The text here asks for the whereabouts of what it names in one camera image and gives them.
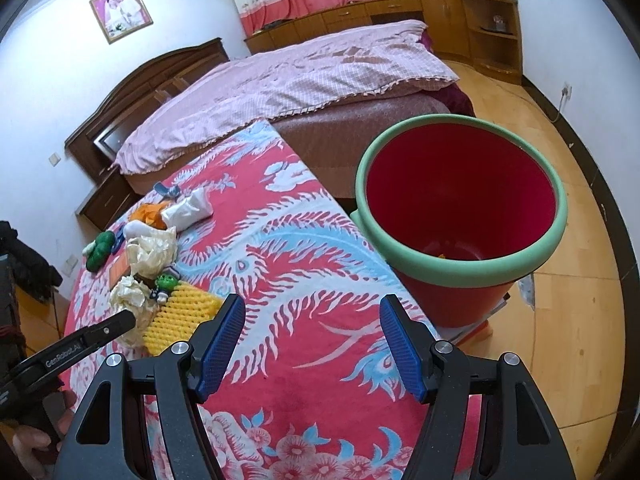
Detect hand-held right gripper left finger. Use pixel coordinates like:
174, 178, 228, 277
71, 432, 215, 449
56, 294, 247, 480

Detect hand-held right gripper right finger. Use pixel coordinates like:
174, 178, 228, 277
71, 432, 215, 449
379, 294, 577, 480

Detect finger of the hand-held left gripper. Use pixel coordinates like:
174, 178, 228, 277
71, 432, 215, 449
75, 312, 138, 357

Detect small tissue paper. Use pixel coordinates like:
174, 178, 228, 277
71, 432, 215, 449
110, 276, 161, 348

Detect yellow corn cob toy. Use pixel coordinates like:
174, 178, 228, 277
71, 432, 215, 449
141, 282, 226, 356

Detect orange snack packet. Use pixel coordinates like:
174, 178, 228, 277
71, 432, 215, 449
108, 255, 133, 286

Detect large tissue paper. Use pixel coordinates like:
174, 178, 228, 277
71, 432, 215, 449
125, 227, 180, 276

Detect white tissue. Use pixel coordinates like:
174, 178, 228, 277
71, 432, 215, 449
122, 221, 161, 241

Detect red bucket with green rim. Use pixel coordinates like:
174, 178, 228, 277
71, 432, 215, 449
350, 114, 569, 328

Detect person's left hand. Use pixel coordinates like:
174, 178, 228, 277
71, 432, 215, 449
12, 393, 77, 480

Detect green figure toy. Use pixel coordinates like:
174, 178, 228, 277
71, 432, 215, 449
150, 270, 182, 306

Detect white printed papers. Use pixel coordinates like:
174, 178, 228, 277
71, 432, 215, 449
440, 285, 513, 346

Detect green plush toy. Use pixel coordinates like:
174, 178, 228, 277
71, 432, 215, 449
82, 231, 117, 272

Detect black clothing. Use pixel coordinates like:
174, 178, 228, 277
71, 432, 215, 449
0, 220, 63, 306

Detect red phoenix print tablecloth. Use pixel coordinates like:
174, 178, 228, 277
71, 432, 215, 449
62, 119, 483, 480

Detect orange wrapper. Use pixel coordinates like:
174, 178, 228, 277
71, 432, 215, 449
130, 201, 173, 226

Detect dark wooden nightstand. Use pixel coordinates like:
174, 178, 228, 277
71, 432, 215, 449
75, 167, 143, 231

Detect white plastic bag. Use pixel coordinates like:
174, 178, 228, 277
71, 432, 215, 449
160, 189, 215, 228

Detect bed with brown cover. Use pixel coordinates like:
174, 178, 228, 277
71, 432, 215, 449
115, 80, 476, 201

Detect dark wooden headboard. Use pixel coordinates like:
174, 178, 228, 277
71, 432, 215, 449
65, 37, 231, 186

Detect pink checked quilt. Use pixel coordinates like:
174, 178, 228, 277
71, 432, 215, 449
116, 19, 461, 176

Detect white power cable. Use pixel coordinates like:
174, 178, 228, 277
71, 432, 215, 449
520, 85, 568, 123

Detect framed wall photo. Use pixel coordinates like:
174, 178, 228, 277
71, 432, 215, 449
89, 0, 153, 45

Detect wooden wall cabinet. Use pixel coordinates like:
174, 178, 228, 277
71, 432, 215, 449
244, 0, 523, 86

